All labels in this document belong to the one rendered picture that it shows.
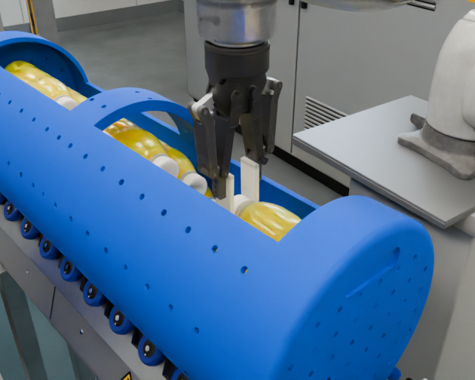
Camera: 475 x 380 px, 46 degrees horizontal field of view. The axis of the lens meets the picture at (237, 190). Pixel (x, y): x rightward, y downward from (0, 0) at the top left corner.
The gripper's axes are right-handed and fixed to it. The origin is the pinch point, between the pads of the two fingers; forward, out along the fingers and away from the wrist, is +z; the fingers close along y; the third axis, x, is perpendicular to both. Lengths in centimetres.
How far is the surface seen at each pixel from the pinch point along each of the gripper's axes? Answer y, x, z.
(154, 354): 16.2, 1.9, 17.7
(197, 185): 0.1, -8.8, 3.3
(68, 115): 12.2, -21.3, -7.3
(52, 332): -5, -109, 114
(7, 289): 14, -73, 57
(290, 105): -160, -138, 77
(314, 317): 13.4, 25.0, -4.1
